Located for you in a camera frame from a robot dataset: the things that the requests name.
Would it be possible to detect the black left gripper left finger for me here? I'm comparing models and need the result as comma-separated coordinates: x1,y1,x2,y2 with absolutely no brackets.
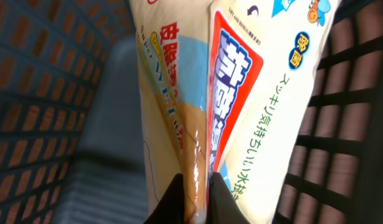
144,174,184,224

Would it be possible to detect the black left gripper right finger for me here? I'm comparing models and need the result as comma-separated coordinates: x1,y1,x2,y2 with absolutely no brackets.
207,172,249,224

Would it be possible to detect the cream wet wipes pack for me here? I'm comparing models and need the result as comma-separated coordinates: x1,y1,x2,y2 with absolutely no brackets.
130,0,340,223

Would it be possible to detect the dark grey plastic basket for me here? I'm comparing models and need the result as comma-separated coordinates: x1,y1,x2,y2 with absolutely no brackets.
0,1,383,223

